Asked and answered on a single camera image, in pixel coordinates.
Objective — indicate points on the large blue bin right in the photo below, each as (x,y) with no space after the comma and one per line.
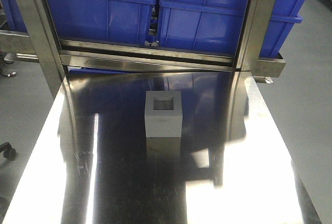
(215,25)

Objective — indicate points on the stainless steel rack frame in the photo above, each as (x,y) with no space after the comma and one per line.
(41,44)

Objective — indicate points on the black caster wheel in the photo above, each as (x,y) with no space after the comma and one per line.
(8,151)

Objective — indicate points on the gray hollow cube base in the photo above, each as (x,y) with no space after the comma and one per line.
(163,114)

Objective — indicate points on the blue bin with red bags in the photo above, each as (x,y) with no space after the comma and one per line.
(122,21)

